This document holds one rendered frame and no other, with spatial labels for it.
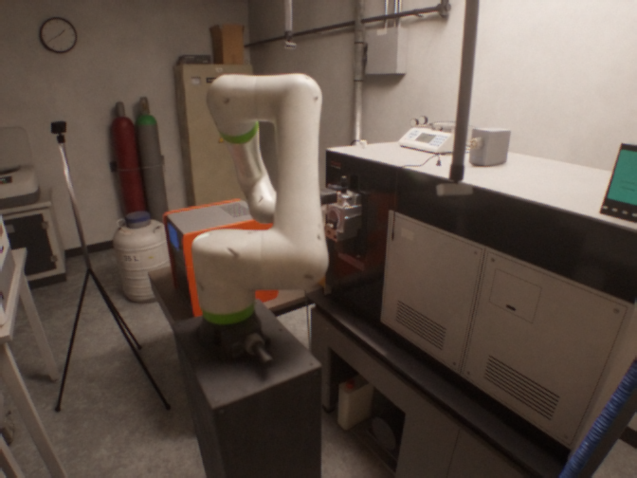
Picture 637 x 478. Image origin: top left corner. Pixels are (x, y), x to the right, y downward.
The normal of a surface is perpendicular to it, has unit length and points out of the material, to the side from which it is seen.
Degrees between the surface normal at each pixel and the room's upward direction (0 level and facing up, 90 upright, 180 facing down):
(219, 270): 89
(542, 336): 90
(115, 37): 90
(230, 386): 0
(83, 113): 90
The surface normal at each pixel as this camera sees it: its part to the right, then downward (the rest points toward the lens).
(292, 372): 0.00, -0.93
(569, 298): -0.83, 0.21
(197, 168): 0.56, 0.31
